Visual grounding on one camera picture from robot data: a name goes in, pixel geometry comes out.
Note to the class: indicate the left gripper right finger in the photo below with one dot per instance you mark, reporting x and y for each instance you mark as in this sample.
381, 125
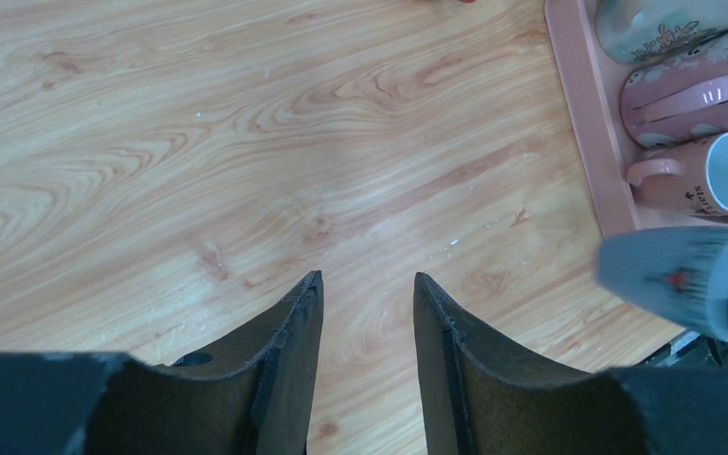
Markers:
484, 393

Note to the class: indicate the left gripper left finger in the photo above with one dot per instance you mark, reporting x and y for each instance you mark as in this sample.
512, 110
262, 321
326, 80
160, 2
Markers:
248, 392

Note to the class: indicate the grey-blue dotted mug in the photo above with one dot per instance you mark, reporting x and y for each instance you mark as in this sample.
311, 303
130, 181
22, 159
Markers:
677, 273

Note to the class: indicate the small pink dotted mug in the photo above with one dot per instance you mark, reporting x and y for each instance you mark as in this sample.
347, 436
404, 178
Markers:
690, 179

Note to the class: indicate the pink upside-down mug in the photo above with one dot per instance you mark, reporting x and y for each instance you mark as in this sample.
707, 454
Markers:
678, 99

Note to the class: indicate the pink plastic tray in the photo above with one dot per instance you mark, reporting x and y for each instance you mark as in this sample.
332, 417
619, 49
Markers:
591, 83

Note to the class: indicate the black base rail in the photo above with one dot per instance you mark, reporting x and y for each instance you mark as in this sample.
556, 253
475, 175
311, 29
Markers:
689, 349

